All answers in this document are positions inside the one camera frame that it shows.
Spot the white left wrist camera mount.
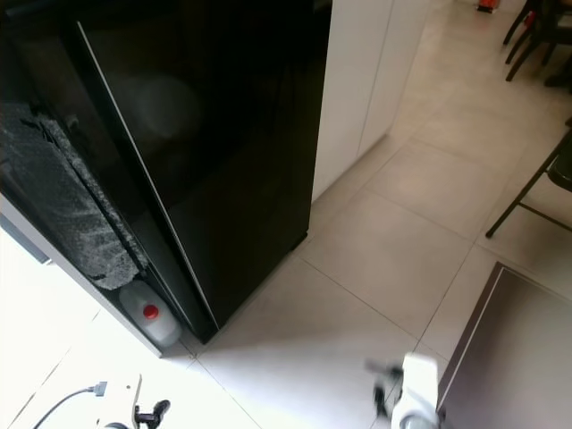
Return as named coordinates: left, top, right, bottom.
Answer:
left=116, top=374, right=146, bottom=428

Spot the black fridge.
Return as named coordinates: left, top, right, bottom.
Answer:
left=0, top=0, right=334, bottom=346

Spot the bubble wrap sheet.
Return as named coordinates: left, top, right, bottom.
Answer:
left=0, top=99, right=149, bottom=292

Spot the black metal chair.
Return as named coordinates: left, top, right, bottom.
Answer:
left=485, top=125, right=572, bottom=239

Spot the brown table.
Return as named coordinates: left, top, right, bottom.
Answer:
left=436, top=261, right=572, bottom=429

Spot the white cabinet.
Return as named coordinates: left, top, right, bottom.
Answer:
left=310, top=0, right=436, bottom=204

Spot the dark wooden chair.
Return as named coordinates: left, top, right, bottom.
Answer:
left=503, top=0, right=572, bottom=88

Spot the white jug with red cap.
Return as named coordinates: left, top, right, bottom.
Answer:
left=115, top=278, right=184, bottom=349

